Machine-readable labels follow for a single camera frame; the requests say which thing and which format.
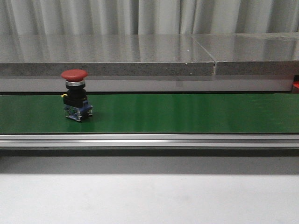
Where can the red object at right edge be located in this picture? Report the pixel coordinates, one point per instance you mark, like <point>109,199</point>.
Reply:
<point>295,87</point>

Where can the grey curtain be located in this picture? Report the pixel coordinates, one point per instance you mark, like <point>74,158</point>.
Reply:
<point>105,17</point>

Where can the grey stone slab right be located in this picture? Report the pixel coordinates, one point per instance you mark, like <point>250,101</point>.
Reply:
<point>265,54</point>

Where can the aluminium conveyor side rail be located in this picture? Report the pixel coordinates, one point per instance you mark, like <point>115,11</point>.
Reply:
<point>147,140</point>

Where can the green conveyor belt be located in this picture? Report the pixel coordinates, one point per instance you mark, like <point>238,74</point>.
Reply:
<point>155,113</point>

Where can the grey stone slab left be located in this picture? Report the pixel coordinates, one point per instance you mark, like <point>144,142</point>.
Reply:
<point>103,55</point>

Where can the grey stone slab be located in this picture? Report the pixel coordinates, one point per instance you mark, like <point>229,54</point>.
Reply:
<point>265,54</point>
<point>103,55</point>

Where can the red mushroom push button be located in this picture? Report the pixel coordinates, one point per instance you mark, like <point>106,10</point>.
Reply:
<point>76,104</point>

